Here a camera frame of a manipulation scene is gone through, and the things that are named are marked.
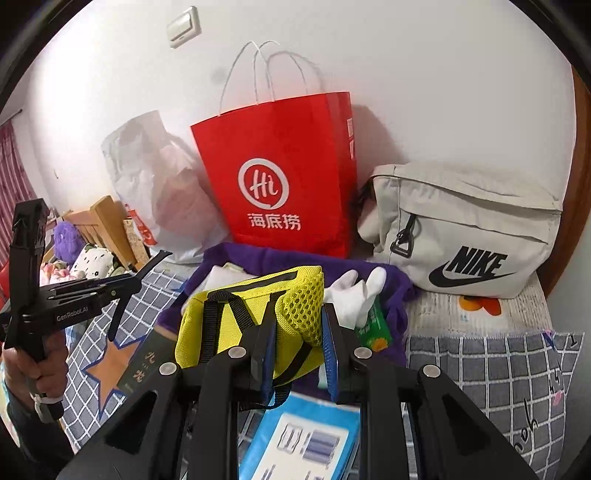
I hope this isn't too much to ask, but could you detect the green tissue packet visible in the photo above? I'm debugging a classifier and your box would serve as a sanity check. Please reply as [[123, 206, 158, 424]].
[[356, 297, 393, 353]]

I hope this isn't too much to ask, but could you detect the white glove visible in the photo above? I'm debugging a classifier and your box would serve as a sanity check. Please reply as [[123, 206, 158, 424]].
[[324, 266, 387, 330]]

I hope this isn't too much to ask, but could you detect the yellow mesh pouch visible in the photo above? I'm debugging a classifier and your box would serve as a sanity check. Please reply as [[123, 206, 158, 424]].
[[175, 265, 325, 385]]

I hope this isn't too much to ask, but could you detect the blue tissue pack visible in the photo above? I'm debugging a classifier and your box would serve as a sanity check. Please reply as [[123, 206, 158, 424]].
[[238, 393, 361, 479]]

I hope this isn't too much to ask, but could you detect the left hand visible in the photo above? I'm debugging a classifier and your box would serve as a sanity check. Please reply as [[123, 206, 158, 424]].
[[2, 331, 68, 410]]

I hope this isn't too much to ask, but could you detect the purple plush toy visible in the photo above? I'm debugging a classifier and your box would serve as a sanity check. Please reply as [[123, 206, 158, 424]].
[[53, 220, 86, 266]]

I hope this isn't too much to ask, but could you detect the spotted white pillow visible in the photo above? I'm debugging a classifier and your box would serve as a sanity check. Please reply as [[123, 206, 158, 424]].
[[70, 244, 114, 279]]

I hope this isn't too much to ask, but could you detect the purple towel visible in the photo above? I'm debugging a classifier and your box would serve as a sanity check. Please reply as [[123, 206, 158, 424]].
[[156, 241, 419, 402]]

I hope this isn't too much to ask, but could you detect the white tissue pack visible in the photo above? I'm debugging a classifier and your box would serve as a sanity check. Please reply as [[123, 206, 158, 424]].
[[199, 263, 254, 291]]

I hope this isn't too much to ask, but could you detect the wooden headboard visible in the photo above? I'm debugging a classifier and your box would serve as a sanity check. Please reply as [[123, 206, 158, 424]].
[[42, 196, 136, 270]]

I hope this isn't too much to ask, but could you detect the red curtain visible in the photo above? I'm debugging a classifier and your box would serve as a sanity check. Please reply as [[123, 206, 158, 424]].
[[0, 122, 36, 266]]

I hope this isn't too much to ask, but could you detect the dark green box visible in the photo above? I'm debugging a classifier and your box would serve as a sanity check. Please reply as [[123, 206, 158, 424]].
[[117, 325, 177, 396]]

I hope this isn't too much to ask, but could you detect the beige Nike bag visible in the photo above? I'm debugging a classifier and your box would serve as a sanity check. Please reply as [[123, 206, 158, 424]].
[[358, 161, 562, 298]]

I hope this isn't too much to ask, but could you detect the red paper shopping bag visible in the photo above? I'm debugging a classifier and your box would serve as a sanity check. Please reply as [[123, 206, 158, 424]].
[[191, 91, 356, 258]]

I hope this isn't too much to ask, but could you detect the white Miniso plastic bag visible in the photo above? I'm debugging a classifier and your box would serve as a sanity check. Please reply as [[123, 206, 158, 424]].
[[101, 110, 228, 264]]

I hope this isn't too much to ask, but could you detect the grey checked bed sheet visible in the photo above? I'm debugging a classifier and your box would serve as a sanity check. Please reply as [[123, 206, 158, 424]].
[[61, 262, 584, 479]]

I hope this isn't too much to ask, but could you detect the wooden door frame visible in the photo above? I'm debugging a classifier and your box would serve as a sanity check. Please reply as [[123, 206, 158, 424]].
[[538, 68, 591, 297]]

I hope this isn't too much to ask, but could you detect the wall light switch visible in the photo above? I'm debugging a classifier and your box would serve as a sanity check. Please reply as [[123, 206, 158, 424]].
[[166, 6, 201, 49]]

